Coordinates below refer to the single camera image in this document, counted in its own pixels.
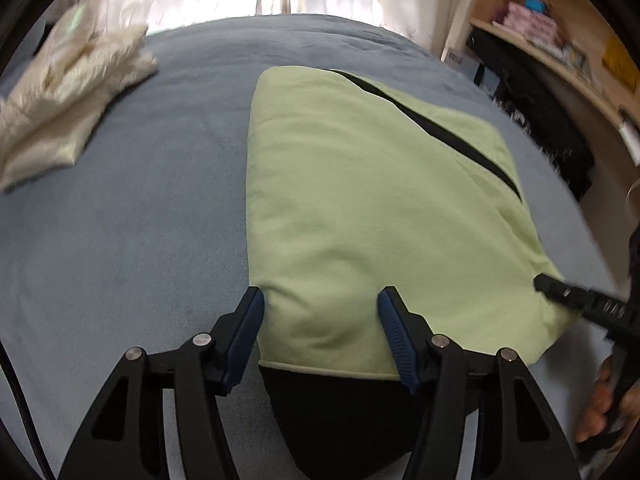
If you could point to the person's right hand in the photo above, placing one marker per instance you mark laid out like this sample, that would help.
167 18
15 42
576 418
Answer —
597 410

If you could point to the cream folded duvet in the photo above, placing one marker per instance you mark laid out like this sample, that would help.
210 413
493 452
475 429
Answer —
65 110

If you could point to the green and black hooded jacket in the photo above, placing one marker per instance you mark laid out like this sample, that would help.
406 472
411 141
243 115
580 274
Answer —
360 200

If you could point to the small blue box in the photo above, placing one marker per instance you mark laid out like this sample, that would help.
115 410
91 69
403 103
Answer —
535 4

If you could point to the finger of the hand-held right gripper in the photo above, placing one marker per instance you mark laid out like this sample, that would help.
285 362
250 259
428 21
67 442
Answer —
565 292

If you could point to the wooden bookshelf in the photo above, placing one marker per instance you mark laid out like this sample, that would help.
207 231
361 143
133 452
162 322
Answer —
590 80

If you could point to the yellow paper bag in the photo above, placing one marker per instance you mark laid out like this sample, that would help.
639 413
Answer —
622 62

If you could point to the black bag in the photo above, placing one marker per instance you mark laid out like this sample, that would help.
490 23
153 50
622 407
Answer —
535 105

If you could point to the white and blue box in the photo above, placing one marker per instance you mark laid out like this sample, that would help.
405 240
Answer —
460 65

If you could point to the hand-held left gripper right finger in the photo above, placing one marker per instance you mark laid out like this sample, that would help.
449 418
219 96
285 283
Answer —
397 340

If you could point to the blue bed blanket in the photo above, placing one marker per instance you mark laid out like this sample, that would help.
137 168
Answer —
150 235

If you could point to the stack of pink boxes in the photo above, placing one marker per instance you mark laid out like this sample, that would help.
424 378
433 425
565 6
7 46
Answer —
532 25

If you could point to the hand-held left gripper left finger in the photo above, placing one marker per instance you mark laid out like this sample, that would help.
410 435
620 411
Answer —
245 330

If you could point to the white paper tag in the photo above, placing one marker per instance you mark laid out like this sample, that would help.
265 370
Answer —
629 127

